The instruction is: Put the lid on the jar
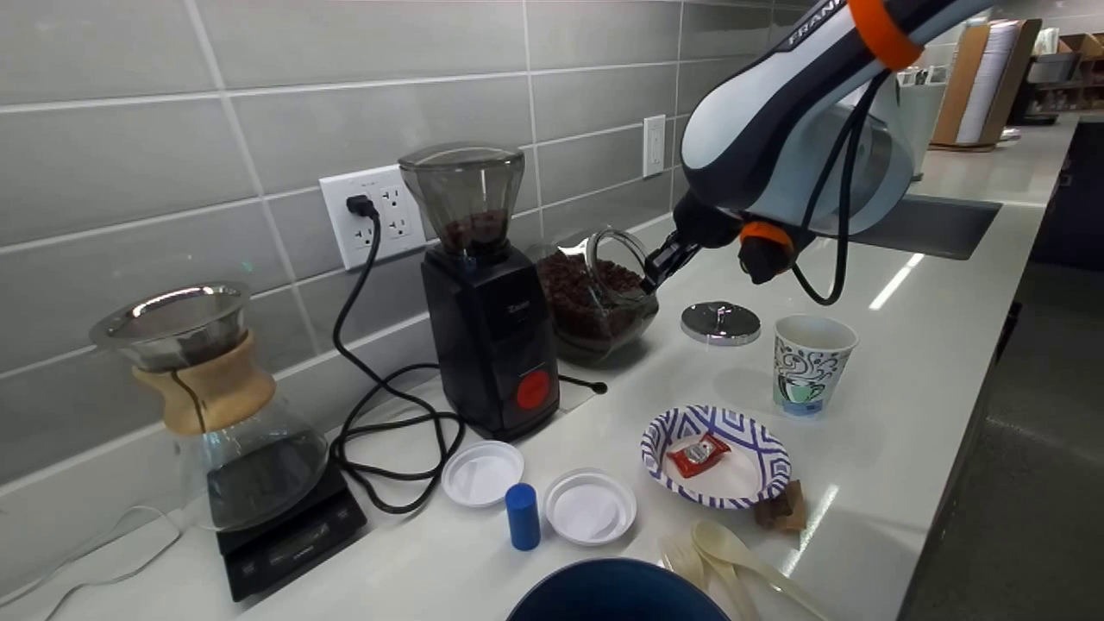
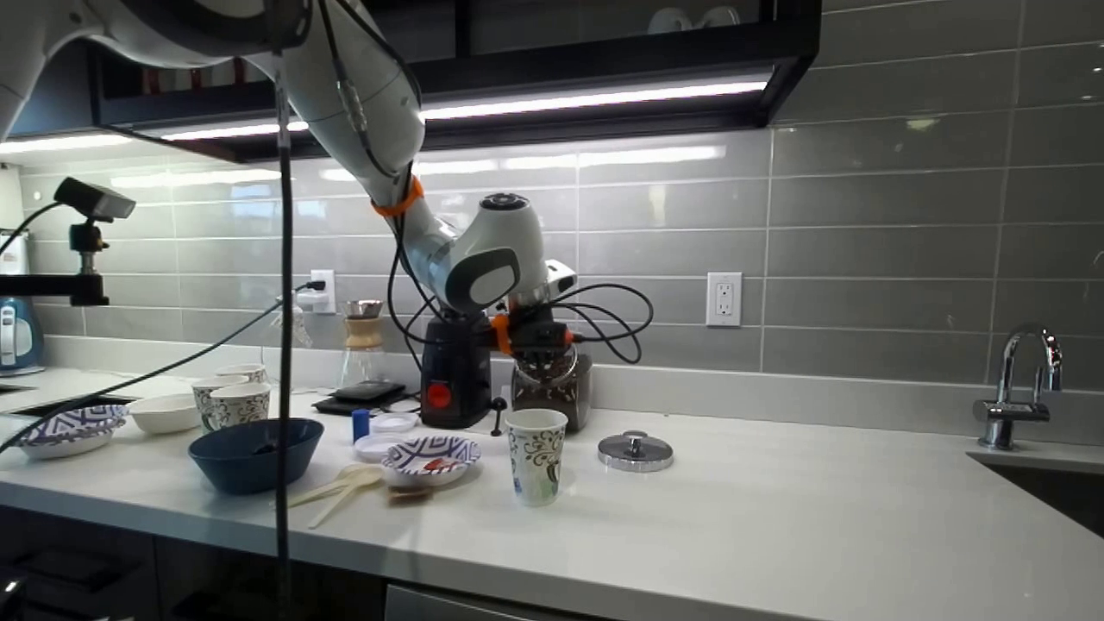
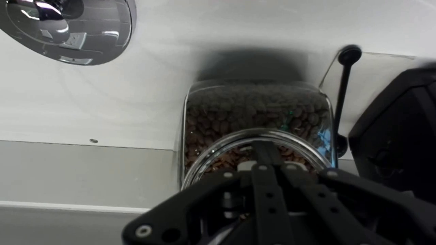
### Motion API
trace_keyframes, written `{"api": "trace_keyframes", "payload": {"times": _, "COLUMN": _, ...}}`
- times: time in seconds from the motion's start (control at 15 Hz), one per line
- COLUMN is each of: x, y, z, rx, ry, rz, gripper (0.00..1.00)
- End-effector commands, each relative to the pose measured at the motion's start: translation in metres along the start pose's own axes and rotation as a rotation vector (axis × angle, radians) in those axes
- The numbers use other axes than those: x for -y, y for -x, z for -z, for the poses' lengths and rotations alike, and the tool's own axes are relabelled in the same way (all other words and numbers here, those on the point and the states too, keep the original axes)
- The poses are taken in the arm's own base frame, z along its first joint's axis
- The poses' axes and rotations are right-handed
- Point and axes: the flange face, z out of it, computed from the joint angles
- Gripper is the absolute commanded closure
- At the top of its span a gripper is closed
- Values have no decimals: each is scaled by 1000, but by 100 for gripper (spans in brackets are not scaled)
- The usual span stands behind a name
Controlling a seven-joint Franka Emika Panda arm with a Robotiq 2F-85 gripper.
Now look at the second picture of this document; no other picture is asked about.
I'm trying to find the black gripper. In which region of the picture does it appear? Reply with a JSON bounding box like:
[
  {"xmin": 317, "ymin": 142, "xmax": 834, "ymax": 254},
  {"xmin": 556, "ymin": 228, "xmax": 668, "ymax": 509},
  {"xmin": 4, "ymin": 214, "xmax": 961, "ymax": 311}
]
[{"xmin": 503, "ymin": 301, "xmax": 576, "ymax": 371}]

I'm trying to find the chrome metal jar lid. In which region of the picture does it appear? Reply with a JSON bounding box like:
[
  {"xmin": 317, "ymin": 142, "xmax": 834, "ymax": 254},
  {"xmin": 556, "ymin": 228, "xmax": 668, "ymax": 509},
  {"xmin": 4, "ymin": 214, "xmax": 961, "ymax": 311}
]
[{"xmin": 593, "ymin": 429, "xmax": 678, "ymax": 477}]

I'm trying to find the glass jar of coffee beans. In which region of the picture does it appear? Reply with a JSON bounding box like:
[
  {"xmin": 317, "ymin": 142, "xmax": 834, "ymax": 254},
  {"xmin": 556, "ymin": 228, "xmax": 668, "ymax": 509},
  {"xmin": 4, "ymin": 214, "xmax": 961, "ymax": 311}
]
[{"xmin": 507, "ymin": 341, "xmax": 595, "ymax": 438}]

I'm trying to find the small white plastic lid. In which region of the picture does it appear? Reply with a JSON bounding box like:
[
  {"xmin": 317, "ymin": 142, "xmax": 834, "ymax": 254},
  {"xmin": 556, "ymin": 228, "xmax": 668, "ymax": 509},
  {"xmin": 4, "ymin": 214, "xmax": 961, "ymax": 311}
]
[{"xmin": 351, "ymin": 431, "xmax": 408, "ymax": 462}]

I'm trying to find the black coffee grinder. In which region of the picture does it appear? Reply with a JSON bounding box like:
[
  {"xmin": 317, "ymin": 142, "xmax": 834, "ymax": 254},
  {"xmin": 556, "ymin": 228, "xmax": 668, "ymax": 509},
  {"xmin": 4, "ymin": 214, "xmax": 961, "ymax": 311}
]
[{"xmin": 418, "ymin": 311, "xmax": 497, "ymax": 431}]

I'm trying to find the patterned paper cup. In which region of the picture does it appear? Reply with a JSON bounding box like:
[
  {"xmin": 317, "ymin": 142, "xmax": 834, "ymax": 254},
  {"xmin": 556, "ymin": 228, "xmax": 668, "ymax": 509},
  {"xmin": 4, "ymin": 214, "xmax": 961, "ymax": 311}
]
[{"xmin": 503, "ymin": 408, "xmax": 571, "ymax": 509}]

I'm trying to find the blue patterned paper plate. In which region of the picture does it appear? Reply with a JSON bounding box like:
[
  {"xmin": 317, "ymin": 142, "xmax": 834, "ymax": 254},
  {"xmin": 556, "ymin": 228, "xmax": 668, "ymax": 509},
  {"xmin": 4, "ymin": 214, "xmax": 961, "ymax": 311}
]
[{"xmin": 382, "ymin": 431, "xmax": 485, "ymax": 488}]

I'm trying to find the glass carafe with wooden collar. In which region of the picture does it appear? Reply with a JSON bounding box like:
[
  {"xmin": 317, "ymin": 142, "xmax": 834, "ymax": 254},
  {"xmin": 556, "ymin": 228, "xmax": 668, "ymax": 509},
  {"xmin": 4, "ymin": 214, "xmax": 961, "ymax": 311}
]
[{"xmin": 339, "ymin": 311, "xmax": 391, "ymax": 393}]

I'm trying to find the black coffee scale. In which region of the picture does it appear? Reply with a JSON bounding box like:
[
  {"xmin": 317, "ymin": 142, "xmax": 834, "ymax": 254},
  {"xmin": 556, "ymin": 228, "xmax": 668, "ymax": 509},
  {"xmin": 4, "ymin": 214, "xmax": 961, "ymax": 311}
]
[{"xmin": 310, "ymin": 380, "xmax": 408, "ymax": 416}]

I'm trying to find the clear plastic utensil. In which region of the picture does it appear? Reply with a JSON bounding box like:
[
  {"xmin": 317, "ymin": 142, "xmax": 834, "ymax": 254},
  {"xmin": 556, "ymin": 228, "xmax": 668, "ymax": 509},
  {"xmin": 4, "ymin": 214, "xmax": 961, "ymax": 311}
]
[
  {"xmin": 285, "ymin": 462, "xmax": 391, "ymax": 509},
  {"xmin": 308, "ymin": 477, "xmax": 391, "ymax": 530}
]

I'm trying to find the under-cabinet light strip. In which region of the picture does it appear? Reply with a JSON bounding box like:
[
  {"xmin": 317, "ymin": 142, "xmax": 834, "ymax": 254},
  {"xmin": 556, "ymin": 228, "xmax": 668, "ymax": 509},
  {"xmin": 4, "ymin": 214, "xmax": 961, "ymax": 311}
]
[{"xmin": 147, "ymin": 73, "xmax": 774, "ymax": 148}]

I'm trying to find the dark blue bowl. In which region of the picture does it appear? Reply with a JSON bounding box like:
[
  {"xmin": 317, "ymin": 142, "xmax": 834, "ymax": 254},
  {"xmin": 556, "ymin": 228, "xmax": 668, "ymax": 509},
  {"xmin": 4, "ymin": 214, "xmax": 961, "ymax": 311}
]
[{"xmin": 186, "ymin": 415, "xmax": 329, "ymax": 500}]

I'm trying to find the patterned ceramic mug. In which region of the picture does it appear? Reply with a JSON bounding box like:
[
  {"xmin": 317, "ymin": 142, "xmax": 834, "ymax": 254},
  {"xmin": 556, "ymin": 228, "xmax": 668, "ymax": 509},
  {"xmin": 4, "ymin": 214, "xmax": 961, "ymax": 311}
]
[{"xmin": 188, "ymin": 381, "xmax": 277, "ymax": 433}]

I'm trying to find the white ceramic dish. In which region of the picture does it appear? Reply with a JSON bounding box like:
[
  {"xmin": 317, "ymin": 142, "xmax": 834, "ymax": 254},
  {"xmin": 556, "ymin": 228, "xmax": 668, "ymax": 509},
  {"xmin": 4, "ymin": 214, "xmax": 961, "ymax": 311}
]
[
  {"xmin": 645, "ymin": 4, "xmax": 697, "ymax": 35},
  {"xmin": 694, "ymin": 4, "xmax": 746, "ymax": 35}
]

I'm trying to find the plain white bowl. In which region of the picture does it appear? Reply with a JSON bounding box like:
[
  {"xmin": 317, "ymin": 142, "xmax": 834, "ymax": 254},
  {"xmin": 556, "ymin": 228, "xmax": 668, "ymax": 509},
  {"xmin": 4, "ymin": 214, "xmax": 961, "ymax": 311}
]
[{"xmin": 129, "ymin": 393, "xmax": 207, "ymax": 438}]

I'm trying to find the small chrome faucet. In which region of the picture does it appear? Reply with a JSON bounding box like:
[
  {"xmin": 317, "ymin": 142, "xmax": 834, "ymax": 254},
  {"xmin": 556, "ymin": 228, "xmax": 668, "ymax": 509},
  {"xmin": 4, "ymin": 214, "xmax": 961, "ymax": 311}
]
[{"xmin": 972, "ymin": 323, "xmax": 1065, "ymax": 453}]

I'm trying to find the dark base cabinet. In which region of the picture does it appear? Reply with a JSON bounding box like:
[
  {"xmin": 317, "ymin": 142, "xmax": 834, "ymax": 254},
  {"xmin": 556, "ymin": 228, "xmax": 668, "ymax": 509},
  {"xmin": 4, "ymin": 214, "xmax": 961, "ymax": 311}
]
[{"xmin": 0, "ymin": 498, "xmax": 650, "ymax": 621}]

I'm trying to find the blue patterned bowl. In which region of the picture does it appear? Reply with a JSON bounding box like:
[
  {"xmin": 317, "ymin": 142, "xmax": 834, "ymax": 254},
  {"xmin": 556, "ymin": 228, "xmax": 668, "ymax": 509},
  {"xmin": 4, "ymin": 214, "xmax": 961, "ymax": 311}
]
[{"xmin": 12, "ymin": 400, "xmax": 132, "ymax": 465}]

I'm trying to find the dark undermount sink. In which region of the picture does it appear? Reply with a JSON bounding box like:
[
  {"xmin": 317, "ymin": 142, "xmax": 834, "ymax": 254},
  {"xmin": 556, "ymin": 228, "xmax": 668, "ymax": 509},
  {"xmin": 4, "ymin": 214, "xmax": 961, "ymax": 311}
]
[{"xmin": 968, "ymin": 448, "xmax": 1104, "ymax": 541}]

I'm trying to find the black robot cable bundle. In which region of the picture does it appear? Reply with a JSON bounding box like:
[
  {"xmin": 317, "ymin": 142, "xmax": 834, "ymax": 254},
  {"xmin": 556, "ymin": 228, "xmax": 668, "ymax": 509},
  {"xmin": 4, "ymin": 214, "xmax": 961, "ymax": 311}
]
[{"xmin": 382, "ymin": 169, "xmax": 660, "ymax": 371}]

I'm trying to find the white single wall plate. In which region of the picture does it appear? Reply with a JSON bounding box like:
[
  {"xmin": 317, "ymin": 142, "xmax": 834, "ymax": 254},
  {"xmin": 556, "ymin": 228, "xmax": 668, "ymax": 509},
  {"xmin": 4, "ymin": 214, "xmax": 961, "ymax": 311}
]
[{"xmin": 704, "ymin": 270, "xmax": 746, "ymax": 331}]

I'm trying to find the orange strap on arm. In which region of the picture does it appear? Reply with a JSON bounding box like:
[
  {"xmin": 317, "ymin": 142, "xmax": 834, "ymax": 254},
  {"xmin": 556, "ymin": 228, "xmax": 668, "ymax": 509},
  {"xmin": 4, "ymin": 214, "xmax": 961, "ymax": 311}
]
[{"xmin": 374, "ymin": 174, "xmax": 429, "ymax": 223}]

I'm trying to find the white double wall outlet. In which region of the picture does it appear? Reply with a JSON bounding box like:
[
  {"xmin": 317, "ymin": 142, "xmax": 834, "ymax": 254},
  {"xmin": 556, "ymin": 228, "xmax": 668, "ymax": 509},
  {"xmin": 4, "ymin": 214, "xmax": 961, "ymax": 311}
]
[{"xmin": 305, "ymin": 265, "xmax": 339, "ymax": 317}]

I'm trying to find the thick black hanging cable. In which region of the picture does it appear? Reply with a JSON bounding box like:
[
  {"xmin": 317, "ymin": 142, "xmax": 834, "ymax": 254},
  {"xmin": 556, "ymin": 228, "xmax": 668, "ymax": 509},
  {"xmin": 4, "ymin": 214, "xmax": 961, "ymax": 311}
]
[{"xmin": 269, "ymin": 46, "xmax": 295, "ymax": 621}]

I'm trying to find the thin dark slanting cable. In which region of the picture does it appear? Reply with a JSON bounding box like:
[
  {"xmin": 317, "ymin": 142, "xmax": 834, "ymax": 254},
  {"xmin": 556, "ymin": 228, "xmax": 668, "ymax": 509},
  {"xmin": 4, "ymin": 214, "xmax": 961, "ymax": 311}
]
[{"xmin": 0, "ymin": 281, "xmax": 317, "ymax": 453}]

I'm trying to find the black upper wall cabinet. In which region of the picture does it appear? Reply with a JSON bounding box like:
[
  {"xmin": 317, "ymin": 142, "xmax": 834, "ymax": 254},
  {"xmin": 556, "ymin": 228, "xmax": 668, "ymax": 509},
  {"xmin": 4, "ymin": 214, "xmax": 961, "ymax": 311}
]
[{"xmin": 81, "ymin": 0, "xmax": 823, "ymax": 164}]

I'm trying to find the black external camera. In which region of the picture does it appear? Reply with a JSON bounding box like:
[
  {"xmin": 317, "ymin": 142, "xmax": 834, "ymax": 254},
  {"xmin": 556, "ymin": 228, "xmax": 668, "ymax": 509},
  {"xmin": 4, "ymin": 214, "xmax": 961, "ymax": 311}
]
[{"xmin": 50, "ymin": 172, "xmax": 137, "ymax": 228}]

